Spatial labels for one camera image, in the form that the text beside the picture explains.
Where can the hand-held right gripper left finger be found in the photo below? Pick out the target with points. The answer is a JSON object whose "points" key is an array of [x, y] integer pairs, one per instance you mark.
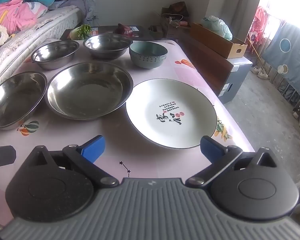
{"points": [[93, 148]]}

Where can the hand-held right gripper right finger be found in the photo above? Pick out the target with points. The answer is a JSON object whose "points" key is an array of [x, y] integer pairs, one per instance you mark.
{"points": [[211, 150]]}

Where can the white printed plate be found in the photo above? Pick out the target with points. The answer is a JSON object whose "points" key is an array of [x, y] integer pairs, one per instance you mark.
{"points": [[170, 115]]}

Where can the wide steel bowl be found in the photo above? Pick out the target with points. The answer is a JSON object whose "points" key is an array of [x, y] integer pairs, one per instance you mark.
{"points": [[15, 100]]}

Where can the large shallow steel basin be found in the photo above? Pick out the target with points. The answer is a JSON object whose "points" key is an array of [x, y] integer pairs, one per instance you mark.
{"points": [[87, 90]]}

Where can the small steel bowl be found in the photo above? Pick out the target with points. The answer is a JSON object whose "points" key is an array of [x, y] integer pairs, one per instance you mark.
{"points": [[53, 55]]}

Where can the deep steel bowl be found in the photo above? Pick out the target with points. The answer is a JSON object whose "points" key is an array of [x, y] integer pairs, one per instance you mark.
{"points": [[107, 46]]}

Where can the teal ceramic bowl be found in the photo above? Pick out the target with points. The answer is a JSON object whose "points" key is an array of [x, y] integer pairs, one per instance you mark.
{"points": [[147, 56]]}

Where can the pink printed tablecloth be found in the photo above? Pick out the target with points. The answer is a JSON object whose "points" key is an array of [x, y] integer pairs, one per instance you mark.
{"points": [[130, 152]]}

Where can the grey carton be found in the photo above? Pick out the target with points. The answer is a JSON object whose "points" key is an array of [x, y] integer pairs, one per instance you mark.
{"points": [[236, 80]]}

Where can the dark brown wooden cabinet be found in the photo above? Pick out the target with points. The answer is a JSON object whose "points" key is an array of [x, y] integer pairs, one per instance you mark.
{"points": [[205, 60]]}

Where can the metal drying rack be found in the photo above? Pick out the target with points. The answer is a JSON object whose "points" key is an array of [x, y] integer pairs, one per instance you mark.
{"points": [[286, 87]]}

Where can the green lettuce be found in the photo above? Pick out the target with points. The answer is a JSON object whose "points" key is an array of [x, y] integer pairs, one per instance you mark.
{"points": [[82, 31]]}

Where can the flat dark carton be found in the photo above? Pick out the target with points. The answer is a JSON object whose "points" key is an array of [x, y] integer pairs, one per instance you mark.
{"points": [[102, 29]]}

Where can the blue dotted cloth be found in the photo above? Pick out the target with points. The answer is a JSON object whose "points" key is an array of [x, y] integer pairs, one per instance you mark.
{"points": [[287, 55]]}

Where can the red onion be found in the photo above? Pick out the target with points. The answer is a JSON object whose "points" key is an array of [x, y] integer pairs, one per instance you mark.
{"points": [[124, 30]]}

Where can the pale green plastic bag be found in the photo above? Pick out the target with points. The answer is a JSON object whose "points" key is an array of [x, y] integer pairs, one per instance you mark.
{"points": [[218, 26]]}

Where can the pink hanging garment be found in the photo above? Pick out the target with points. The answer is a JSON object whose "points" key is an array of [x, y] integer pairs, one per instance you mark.
{"points": [[260, 27]]}

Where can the brown paper bag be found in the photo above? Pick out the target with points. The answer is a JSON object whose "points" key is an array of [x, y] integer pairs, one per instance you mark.
{"points": [[176, 17]]}

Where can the grey clothing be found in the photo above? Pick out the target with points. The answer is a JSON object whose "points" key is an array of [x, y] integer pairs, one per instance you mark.
{"points": [[77, 5]]}

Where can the pink and teal quilt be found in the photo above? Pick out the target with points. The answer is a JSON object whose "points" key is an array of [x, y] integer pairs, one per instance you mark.
{"points": [[17, 7]]}

